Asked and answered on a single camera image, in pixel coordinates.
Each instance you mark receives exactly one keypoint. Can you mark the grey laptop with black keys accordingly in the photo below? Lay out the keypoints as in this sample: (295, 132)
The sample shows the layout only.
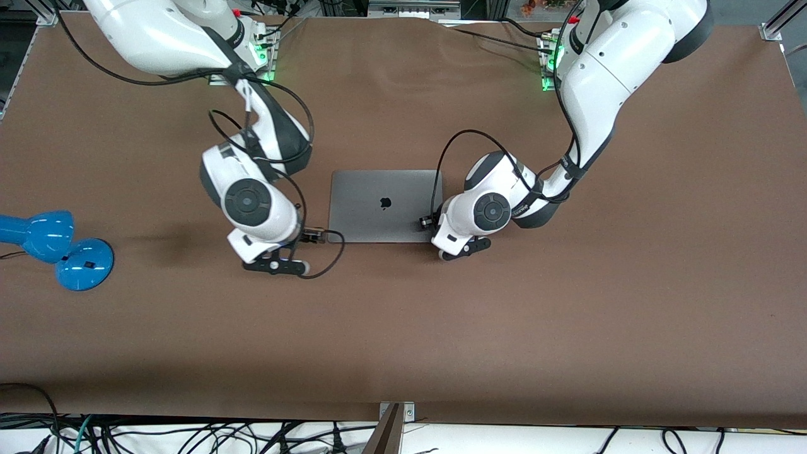
(372, 211)

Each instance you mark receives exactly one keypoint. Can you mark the blue desk lamp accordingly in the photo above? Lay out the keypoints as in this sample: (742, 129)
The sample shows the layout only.
(57, 246)

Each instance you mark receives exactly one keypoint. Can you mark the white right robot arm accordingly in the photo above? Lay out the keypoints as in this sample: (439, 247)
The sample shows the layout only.
(252, 202)

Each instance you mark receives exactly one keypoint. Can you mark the small metal table bracket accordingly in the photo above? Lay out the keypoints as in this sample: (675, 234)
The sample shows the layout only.
(408, 411)

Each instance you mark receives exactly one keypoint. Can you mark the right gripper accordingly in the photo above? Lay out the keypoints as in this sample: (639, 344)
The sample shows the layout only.
(308, 238)

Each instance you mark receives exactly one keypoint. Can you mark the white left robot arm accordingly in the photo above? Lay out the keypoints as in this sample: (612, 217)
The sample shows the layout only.
(605, 75)

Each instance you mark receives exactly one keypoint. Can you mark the aluminium frame profile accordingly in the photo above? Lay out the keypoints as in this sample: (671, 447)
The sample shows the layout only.
(45, 11)
(782, 22)

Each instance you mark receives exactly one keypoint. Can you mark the brown angled post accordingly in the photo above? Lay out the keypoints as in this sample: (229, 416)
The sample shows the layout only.
(386, 435)

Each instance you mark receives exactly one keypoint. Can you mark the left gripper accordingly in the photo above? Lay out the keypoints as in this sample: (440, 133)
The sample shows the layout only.
(434, 227)

